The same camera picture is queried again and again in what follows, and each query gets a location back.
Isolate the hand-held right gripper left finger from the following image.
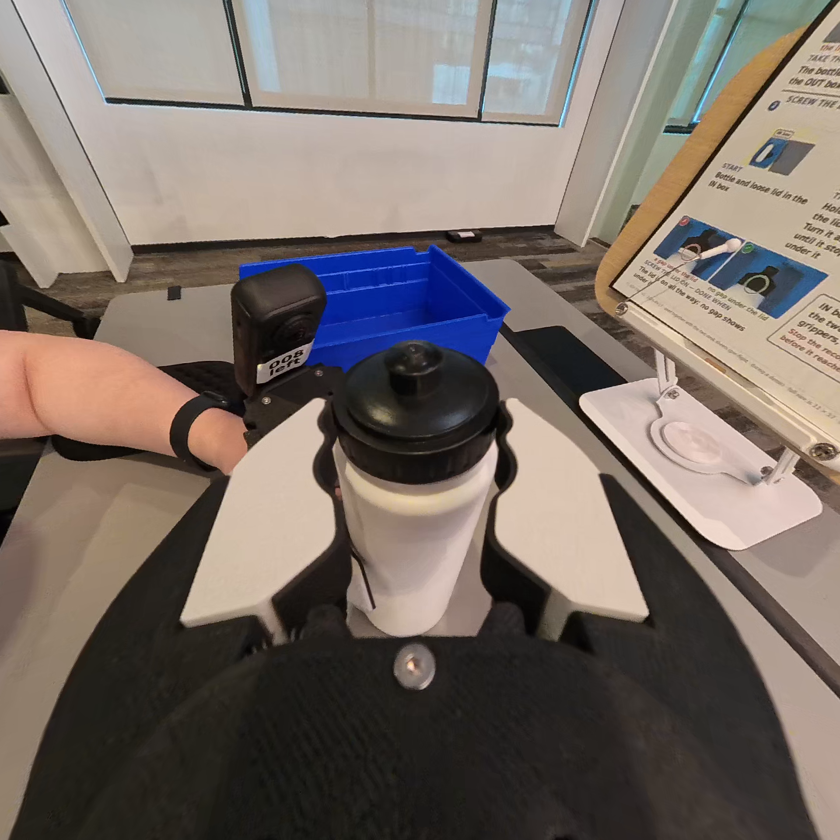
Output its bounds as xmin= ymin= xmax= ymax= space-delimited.
xmin=178 ymin=398 xmax=352 ymax=647

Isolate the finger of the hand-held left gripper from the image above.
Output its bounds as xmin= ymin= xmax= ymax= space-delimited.
xmin=346 ymin=554 xmax=379 ymax=616

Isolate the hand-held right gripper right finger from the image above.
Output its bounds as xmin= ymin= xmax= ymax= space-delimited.
xmin=482 ymin=398 xmax=651 ymax=643

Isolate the white plastic bottle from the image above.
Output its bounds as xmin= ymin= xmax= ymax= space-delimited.
xmin=335 ymin=453 xmax=498 ymax=636

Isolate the blue plastic bin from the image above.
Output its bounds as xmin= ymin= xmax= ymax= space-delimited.
xmin=239 ymin=245 xmax=511 ymax=370

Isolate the black bottle lid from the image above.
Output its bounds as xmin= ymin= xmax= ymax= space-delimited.
xmin=331 ymin=340 xmax=501 ymax=484

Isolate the person's left forearm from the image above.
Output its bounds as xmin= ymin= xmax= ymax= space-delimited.
xmin=0 ymin=330 xmax=193 ymax=462

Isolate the person's left hand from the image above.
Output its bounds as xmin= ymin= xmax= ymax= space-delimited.
xmin=196 ymin=410 xmax=250 ymax=476

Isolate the black mesh wrist rest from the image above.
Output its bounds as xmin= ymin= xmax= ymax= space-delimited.
xmin=51 ymin=361 xmax=249 ymax=462

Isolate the black wrist band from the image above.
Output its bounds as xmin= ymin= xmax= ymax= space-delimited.
xmin=169 ymin=390 xmax=232 ymax=472

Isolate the black rectangular table pad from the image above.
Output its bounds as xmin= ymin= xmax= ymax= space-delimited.
xmin=518 ymin=325 xmax=629 ymax=396

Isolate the instruction board on white stand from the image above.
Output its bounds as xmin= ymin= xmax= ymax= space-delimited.
xmin=579 ymin=26 xmax=840 ymax=551

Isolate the printed instruction sheet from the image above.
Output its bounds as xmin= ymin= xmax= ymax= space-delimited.
xmin=610 ymin=0 xmax=840 ymax=429

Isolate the thin black cable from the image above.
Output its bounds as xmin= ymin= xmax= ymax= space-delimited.
xmin=350 ymin=550 xmax=378 ymax=610

